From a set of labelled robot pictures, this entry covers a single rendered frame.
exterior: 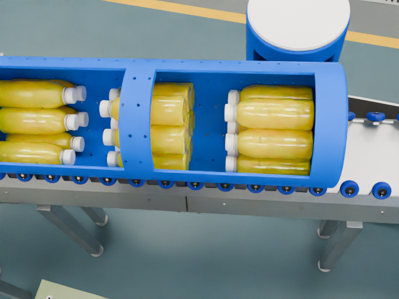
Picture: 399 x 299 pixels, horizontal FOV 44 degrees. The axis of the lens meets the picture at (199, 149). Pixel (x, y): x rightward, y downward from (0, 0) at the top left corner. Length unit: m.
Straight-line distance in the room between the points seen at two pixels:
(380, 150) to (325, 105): 0.36
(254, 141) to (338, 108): 0.19
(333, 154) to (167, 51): 1.75
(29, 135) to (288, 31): 0.73
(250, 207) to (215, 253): 0.88
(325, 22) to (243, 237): 1.10
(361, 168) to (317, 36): 0.36
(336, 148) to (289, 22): 0.48
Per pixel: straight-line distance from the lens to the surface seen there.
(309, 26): 1.39
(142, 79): 1.07
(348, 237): 1.68
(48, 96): 1.23
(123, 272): 2.20
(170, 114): 1.08
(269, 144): 1.09
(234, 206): 1.30
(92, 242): 2.11
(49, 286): 1.13
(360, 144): 1.34
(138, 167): 1.09
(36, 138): 1.31
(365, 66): 2.63
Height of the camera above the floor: 2.10
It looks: 64 degrees down
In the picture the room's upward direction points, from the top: 11 degrees counter-clockwise
